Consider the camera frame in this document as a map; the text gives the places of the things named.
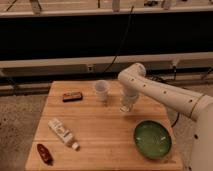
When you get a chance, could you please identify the wooden board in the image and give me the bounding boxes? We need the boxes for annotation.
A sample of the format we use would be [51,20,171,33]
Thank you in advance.
[25,81,183,171]

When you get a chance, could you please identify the green bowl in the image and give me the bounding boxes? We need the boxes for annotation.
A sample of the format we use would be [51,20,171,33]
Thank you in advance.
[133,120,172,160]

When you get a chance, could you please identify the black hanging cable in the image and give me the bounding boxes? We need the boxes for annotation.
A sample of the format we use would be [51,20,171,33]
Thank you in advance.
[101,5,135,74]

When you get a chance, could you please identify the brown rectangular box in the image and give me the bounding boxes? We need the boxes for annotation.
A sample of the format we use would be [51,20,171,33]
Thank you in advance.
[62,92,83,102]

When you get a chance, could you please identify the white sponge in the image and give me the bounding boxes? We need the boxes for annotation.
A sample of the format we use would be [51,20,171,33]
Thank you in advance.
[120,105,132,113]

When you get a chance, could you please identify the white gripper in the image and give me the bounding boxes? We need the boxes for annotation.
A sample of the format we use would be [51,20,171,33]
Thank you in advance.
[121,88,139,108]

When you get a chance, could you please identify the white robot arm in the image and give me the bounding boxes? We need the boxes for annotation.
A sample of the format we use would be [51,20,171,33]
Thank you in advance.
[118,63,213,171]

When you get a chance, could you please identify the white tube bottle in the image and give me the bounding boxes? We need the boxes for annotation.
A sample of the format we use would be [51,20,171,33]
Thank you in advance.
[48,118,80,150]

